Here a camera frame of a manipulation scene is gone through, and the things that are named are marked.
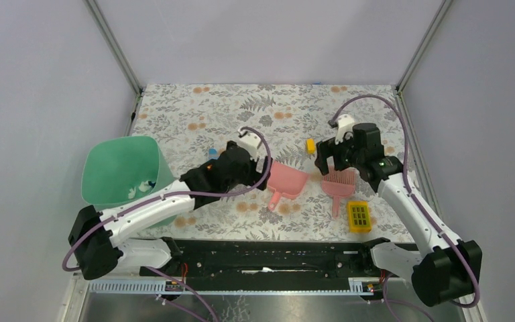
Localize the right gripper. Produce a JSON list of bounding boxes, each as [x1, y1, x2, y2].
[[314, 129, 364, 176]]

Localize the pink brush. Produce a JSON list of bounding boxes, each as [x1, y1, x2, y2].
[[321, 166, 356, 219]]

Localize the pink dustpan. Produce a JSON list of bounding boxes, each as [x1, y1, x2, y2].
[[267, 161, 309, 211]]

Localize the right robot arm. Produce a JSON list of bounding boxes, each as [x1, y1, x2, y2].
[[314, 123, 482, 307]]

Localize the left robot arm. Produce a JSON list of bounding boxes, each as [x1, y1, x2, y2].
[[62, 135, 272, 280]]

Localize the small yellow block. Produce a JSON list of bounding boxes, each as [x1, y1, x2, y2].
[[305, 138, 316, 154]]

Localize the toy block car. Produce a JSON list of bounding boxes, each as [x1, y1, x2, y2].
[[208, 148, 219, 160]]

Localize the yellow grid block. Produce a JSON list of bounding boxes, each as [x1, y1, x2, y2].
[[346, 201, 372, 233]]

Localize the green trash bin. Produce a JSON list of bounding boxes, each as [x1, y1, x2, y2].
[[81, 136, 176, 213]]

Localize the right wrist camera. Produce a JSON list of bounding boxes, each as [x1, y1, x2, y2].
[[328, 114, 356, 145]]

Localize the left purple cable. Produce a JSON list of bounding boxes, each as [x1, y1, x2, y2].
[[61, 126, 272, 322]]

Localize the purple cable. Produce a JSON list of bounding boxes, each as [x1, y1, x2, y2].
[[328, 94, 481, 322], [61, 126, 272, 322]]

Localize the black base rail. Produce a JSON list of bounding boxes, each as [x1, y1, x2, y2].
[[139, 237, 386, 292]]

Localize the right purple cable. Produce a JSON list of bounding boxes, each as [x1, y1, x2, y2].
[[328, 94, 481, 322]]

